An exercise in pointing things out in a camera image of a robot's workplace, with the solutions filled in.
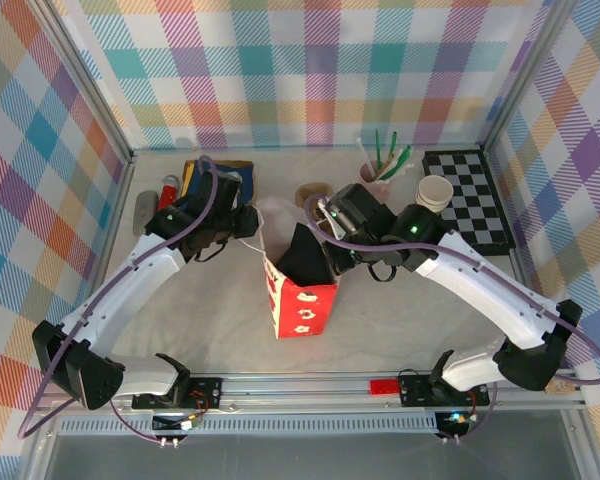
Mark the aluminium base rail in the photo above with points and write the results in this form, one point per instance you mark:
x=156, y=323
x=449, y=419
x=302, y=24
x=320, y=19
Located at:
x=305, y=395

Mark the wooden stir stick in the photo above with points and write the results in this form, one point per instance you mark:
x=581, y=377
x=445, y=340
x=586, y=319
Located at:
x=389, y=162

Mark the white plastic stirrer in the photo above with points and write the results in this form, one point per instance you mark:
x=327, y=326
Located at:
x=364, y=155

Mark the aluminium side rail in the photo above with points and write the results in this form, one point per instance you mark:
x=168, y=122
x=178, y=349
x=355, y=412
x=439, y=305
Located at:
x=522, y=272

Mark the small black controller board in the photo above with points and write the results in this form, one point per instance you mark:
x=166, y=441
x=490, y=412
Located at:
x=180, y=424
x=455, y=420

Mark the green plastic straw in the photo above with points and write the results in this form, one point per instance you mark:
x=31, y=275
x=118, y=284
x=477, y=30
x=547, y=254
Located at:
x=394, y=142
x=379, y=147

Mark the black cloth napkin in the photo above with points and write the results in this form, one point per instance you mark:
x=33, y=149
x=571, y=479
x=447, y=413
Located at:
x=305, y=255

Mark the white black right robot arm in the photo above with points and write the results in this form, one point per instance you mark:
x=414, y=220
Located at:
x=485, y=295

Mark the red glitter tube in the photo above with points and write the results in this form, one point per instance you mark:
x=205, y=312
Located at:
x=169, y=192

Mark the red toy brick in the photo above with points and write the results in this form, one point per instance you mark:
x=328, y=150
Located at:
x=384, y=388

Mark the black grey chessboard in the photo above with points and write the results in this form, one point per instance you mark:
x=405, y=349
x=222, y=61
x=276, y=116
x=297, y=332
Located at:
x=475, y=200

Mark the thin aluminium wall rail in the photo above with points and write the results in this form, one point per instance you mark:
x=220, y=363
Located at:
x=305, y=148

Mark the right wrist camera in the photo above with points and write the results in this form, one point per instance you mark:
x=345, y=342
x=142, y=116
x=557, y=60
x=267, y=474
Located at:
x=327, y=212

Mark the small cork piece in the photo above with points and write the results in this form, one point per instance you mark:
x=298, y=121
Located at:
x=561, y=388

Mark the grey oblong stone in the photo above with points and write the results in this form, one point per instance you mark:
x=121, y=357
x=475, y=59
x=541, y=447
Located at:
x=145, y=212

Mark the paper-wrapped green straw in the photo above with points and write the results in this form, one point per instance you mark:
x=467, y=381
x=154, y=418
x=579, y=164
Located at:
x=400, y=165
x=405, y=155

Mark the pink straw holder cup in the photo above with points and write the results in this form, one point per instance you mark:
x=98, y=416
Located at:
x=375, y=177

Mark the red white paper gift bag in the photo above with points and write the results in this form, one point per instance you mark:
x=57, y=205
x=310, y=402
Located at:
x=305, y=310

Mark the aluminium frame post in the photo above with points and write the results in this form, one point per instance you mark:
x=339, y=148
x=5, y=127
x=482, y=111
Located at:
x=82, y=75
x=526, y=75

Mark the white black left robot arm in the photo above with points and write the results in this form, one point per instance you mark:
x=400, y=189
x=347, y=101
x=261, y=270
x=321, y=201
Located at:
x=115, y=305

